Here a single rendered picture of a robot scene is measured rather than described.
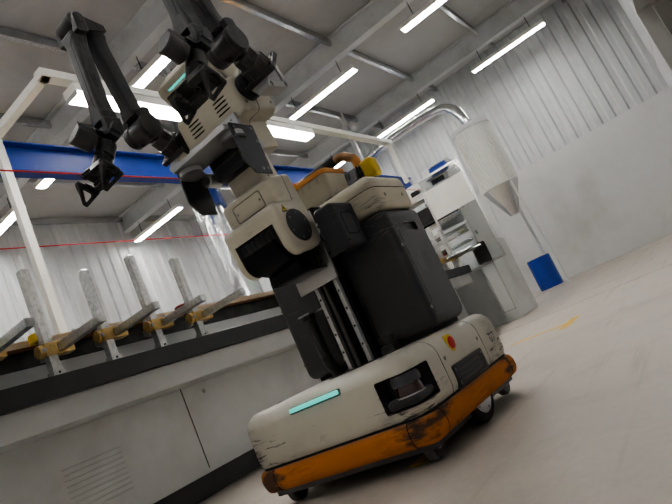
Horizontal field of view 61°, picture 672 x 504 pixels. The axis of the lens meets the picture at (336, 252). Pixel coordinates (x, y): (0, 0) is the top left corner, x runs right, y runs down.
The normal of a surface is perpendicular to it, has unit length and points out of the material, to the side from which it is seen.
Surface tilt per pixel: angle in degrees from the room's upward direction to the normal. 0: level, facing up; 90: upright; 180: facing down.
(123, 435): 90
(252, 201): 98
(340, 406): 90
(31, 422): 90
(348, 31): 90
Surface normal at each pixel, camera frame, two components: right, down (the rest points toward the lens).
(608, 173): -0.54, 0.07
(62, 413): 0.74, -0.44
